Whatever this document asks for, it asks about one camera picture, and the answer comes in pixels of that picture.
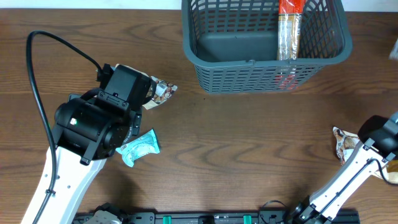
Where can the orange spaghetti packet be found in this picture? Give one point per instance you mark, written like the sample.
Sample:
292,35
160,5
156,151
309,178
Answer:
289,24

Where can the beige brown snack bag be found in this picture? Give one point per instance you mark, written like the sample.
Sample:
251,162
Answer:
345,145

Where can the multicolour tissue pack strip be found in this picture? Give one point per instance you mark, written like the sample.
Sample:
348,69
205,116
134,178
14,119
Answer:
394,52

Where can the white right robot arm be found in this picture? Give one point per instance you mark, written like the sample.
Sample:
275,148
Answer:
376,148

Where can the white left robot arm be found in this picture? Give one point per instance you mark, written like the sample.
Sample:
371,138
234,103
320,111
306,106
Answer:
87,131

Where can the brown snack bag with barcode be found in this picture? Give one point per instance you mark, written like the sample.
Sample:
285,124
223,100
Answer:
164,90

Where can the teal wrapped snack packet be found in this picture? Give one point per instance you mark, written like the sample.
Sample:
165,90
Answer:
134,150

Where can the grey plastic shopping basket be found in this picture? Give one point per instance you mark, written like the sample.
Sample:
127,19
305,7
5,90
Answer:
233,44

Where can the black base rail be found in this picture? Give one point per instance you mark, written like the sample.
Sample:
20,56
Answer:
105,212

